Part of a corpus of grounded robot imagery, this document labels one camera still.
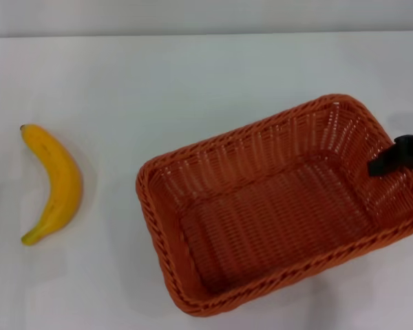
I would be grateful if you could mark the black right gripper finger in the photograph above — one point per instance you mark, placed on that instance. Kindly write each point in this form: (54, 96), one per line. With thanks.
(395, 158)

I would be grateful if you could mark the orange woven plastic basket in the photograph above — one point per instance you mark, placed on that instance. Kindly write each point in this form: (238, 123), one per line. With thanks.
(261, 213)

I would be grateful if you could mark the yellow banana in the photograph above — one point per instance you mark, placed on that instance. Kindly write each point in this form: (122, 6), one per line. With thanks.
(60, 178)

